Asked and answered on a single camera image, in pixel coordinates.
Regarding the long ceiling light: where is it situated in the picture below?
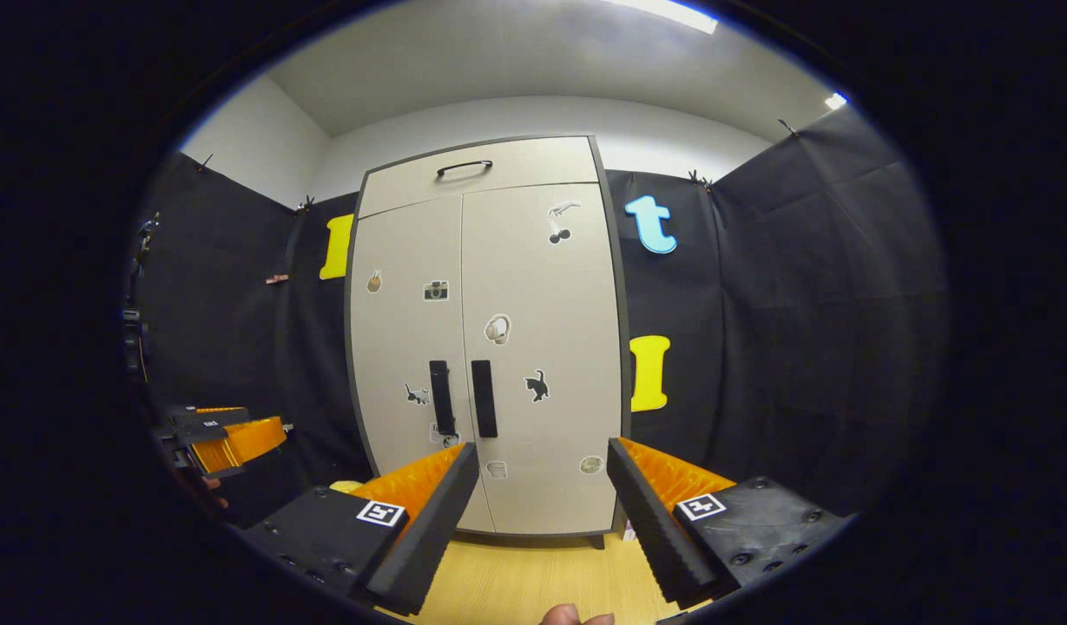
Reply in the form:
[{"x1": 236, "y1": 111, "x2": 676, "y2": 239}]
[{"x1": 604, "y1": 0, "x2": 719, "y2": 36}]

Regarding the white shoe cabinet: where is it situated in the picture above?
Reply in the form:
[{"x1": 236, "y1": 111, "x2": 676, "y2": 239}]
[{"x1": 344, "y1": 135, "x2": 631, "y2": 549}]

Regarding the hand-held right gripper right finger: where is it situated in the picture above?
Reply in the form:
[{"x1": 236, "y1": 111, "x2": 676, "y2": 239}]
[{"x1": 606, "y1": 436, "x2": 851, "y2": 609}]

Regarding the white cabinet door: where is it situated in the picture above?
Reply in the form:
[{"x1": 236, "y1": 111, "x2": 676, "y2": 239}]
[
  {"x1": 460, "y1": 182, "x2": 625, "y2": 536},
  {"x1": 349, "y1": 195, "x2": 495, "y2": 533}
]

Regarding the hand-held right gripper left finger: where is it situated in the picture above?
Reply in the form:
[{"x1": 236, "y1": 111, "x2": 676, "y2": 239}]
[{"x1": 238, "y1": 441, "x2": 482, "y2": 617}]

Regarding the black backdrop cloth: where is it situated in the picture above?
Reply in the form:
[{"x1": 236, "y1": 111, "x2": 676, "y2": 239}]
[
  {"x1": 604, "y1": 104, "x2": 949, "y2": 522},
  {"x1": 129, "y1": 152, "x2": 373, "y2": 522}
]

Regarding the black door handle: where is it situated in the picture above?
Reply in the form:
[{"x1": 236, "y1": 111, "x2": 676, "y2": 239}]
[
  {"x1": 471, "y1": 359, "x2": 499, "y2": 439},
  {"x1": 429, "y1": 360, "x2": 458, "y2": 437}
]

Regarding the dark tripod stand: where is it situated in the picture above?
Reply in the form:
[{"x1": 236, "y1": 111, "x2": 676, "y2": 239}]
[{"x1": 121, "y1": 213, "x2": 161, "y2": 387}]

